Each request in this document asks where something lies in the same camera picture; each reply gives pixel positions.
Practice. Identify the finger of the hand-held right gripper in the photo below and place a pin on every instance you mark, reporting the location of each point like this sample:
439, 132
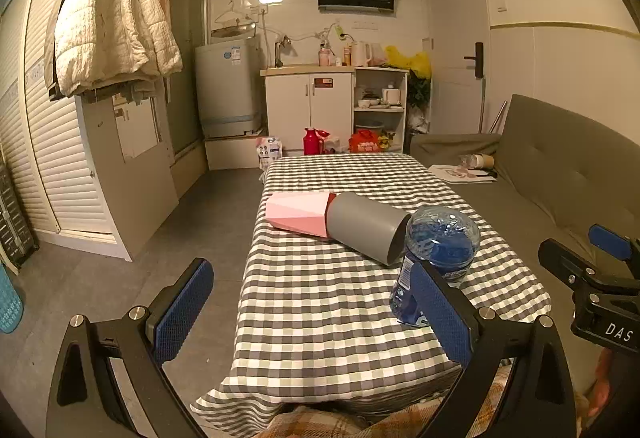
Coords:
607, 240

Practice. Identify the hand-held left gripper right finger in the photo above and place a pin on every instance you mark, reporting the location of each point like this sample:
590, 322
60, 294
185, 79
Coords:
442, 318

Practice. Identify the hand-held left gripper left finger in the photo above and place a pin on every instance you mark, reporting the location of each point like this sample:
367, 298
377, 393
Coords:
182, 308

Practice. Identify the grey cup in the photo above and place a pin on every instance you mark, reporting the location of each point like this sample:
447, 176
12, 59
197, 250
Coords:
367, 228

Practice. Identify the person's right hand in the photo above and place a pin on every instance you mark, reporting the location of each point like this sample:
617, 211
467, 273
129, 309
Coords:
602, 383

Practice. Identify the clear blue plastic bottle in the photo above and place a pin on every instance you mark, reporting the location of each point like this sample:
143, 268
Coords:
435, 258

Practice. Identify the grey-green sofa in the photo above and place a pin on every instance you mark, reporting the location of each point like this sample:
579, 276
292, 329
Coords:
560, 178

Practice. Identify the grey checkered tablecloth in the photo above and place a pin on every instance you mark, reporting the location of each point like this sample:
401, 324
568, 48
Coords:
320, 318

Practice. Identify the white papers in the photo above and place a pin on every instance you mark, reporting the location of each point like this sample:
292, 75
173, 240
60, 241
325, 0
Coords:
462, 173

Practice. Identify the bottle lying on sofa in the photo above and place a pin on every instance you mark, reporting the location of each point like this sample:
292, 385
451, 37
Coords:
482, 161

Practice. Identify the pink faceted box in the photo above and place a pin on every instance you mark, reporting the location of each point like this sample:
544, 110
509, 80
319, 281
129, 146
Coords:
297, 213

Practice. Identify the white board panel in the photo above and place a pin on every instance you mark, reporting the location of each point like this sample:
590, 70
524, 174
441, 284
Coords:
130, 167

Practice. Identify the white platform box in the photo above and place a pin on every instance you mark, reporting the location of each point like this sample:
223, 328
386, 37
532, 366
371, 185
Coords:
232, 152

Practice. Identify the teal basket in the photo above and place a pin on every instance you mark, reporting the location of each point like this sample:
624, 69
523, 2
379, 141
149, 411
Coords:
9, 300

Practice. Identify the white printed packet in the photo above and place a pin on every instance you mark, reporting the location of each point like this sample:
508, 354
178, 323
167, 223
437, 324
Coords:
270, 148

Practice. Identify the dark suitcase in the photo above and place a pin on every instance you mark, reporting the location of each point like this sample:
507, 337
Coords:
12, 218

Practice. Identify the red snack bag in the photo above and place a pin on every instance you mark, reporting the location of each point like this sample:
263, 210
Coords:
365, 141

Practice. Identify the red thermos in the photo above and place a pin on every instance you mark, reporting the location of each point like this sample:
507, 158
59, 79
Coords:
311, 141

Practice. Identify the white washing machine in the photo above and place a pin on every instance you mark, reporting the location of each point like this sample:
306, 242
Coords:
230, 87

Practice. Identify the white mug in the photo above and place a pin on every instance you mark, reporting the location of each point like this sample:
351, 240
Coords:
391, 95

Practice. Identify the white slatted wardrobe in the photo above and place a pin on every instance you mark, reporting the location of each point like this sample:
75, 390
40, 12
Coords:
50, 117

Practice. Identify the white sink cabinet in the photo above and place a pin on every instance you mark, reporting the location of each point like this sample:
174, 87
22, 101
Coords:
310, 107

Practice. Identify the white door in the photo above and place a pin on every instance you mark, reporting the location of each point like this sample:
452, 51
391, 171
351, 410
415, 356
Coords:
457, 37

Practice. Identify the glass sliding door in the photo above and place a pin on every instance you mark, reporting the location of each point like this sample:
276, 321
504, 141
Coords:
186, 52

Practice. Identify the yellow plastic bag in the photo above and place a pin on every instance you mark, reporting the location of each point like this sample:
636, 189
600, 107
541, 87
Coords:
410, 60

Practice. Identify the metal faucet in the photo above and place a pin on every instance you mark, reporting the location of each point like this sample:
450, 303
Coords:
281, 50

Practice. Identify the white electric kettle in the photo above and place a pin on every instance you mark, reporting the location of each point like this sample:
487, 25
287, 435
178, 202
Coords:
361, 53

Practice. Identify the metal basin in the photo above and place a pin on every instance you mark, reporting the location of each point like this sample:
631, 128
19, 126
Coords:
232, 30

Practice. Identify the pink bottle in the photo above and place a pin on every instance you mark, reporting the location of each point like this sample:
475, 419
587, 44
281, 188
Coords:
325, 56

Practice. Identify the white clothes hanger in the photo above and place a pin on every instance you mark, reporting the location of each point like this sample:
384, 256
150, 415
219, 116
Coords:
231, 15

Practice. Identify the cream quilted jacket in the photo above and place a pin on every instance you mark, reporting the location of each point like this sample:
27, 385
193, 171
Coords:
115, 17

